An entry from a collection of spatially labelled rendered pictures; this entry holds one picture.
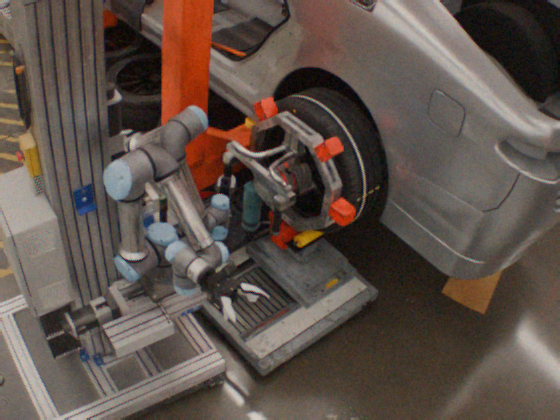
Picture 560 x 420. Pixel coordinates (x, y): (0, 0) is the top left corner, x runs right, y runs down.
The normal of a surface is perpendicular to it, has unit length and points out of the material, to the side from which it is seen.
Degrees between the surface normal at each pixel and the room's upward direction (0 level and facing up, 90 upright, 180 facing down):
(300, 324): 0
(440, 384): 0
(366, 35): 81
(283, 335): 0
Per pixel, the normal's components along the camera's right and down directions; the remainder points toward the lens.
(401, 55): -0.73, 0.29
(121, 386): 0.10, -0.72
